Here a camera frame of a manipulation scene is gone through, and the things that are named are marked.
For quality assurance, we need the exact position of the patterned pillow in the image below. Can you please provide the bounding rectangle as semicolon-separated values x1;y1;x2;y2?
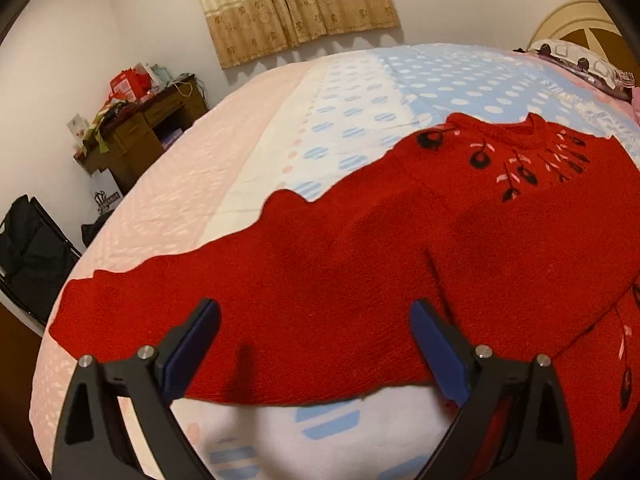
527;37;636;98

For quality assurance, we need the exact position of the cream and brown headboard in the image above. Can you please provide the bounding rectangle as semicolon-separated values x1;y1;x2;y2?
529;0;640;86

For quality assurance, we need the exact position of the red knitted sweater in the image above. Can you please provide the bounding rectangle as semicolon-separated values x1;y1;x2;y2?
48;112;640;480

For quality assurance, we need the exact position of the beige patterned curtain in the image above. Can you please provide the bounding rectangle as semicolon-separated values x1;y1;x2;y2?
186;0;402;71

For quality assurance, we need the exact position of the wooden desk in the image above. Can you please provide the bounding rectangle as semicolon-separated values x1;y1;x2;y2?
75;82;210;196

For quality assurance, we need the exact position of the green cloth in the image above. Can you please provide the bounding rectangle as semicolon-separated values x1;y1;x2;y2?
82;105;126;156

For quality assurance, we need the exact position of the polka dot bed sheet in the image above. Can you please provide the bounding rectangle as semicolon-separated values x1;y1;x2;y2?
27;42;640;480

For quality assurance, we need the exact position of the red bag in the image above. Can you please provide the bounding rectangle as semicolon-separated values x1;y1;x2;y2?
107;67;153;106

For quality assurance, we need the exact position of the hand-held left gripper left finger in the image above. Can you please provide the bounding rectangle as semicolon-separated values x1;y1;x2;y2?
50;298;222;480

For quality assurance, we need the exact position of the white card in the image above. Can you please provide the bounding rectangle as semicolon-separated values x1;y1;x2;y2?
67;114;91;146

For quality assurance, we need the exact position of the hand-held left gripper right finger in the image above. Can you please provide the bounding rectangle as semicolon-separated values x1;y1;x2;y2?
409;298;578;480

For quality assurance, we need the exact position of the black bag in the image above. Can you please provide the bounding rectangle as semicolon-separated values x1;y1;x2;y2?
0;195;83;326

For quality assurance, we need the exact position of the white paper bag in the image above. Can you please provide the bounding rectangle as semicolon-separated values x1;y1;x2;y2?
90;180;126;216

